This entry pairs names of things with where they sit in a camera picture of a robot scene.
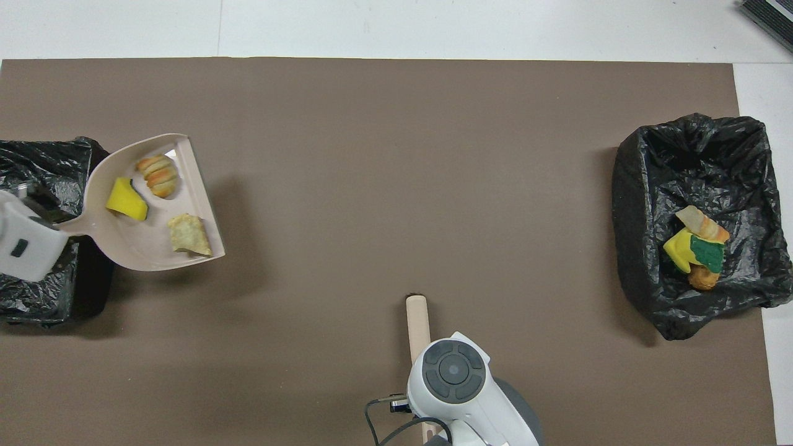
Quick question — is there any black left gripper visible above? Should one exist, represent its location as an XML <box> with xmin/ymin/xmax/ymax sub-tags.
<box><xmin>28</xmin><ymin>186</ymin><xmax>76</xmax><ymax>225</ymax></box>

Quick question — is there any yellow sponge wedge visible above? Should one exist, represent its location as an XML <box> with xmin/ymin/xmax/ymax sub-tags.
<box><xmin>106</xmin><ymin>178</ymin><xmax>149</xmax><ymax>222</ymax></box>

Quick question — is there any beige brush handle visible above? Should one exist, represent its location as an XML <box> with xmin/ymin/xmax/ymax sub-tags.
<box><xmin>406</xmin><ymin>295</ymin><xmax>436</xmax><ymax>444</ymax></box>

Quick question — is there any beige plastic dustpan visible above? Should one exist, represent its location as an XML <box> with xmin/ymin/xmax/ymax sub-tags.
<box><xmin>59</xmin><ymin>133</ymin><xmax>226</xmax><ymax>272</ymax></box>

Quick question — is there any striped croissant piece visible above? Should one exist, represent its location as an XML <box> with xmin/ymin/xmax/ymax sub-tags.
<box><xmin>136</xmin><ymin>154</ymin><xmax>179</xmax><ymax>199</ymax></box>

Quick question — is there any small beige bread chunk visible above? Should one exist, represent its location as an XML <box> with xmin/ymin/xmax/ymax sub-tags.
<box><xmin>167</xmin><ymin>214</ymin><xmax>212</xmax><ymax>257</ymax></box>

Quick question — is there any notched yellow sponge piece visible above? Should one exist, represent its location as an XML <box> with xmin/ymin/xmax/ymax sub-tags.
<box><xmin>663</xmin><ymin>228</ymin><xmax>694</xmax><ymax>274</ymax></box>

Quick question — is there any brown cork-like bread roll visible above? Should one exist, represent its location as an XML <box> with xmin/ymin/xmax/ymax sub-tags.
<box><xmin>688</xmin><ymin>263</ymin><xmax>721</xmax><ymax>292</ymax></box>

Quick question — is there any large beige bread chunk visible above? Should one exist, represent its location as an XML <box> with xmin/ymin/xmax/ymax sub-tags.
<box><xmin>674</xmin><ymin>206</ymin><xmax>732</xmax><ymax>243</ymax></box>

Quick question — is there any black bag-lined open bin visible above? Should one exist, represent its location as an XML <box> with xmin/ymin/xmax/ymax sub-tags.
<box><xmin>612</xmin><ymin>113</ymin><xmax>793</xmax><ymax>341</ymax></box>

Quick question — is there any brown table mat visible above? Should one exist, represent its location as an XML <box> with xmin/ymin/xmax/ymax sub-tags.
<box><xmin>0</xmin><ymin>58</ymin><xmax>778</xmax><ymax>446</ymax></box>

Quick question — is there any dark ribbed object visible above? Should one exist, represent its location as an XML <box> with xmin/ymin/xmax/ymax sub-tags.
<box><xmin>737</xmin><ymin>0</ymin><xmax>793</xmax><ymax>53</ymax></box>

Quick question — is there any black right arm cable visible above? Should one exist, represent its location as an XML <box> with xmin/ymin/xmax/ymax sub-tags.
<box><xmin>364</xmin><ymin>395</ymin><xmax>453</xmax><ymax>446</ymax></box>

